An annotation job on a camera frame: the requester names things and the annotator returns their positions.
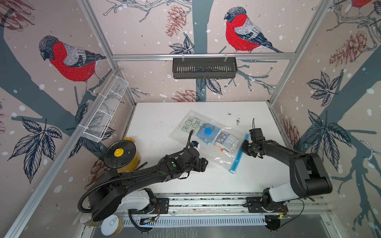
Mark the yellow pot black lid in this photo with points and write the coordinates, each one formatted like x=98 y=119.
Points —
x=122 y=156

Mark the grey patterned towel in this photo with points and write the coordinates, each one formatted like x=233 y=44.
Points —
x=226 y=142

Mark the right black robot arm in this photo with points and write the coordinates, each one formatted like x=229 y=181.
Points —
x=308 y=176

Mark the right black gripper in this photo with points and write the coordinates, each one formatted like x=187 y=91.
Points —
x=243 y=148

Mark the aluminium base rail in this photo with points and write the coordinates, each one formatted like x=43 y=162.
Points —
x=219 y=209

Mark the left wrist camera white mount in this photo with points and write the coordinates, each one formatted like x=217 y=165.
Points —
x=194 y=144

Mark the white mesh wall shelf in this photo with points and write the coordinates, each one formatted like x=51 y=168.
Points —
x=96 y=129

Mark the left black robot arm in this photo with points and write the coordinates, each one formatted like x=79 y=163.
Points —
x=106 y=194

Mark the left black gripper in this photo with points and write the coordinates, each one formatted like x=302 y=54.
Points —
x=201 y=164

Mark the black hanging wire basket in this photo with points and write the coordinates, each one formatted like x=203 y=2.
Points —
x=204 y=68

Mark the clear vacuum bag blue zipper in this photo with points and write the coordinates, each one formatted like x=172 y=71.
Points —
x=209 y=151

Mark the glass jar with metal lid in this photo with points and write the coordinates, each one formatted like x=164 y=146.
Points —
x=87 y=220

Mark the cream towel blue bunny print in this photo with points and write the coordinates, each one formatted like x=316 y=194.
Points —
x=191 y=123

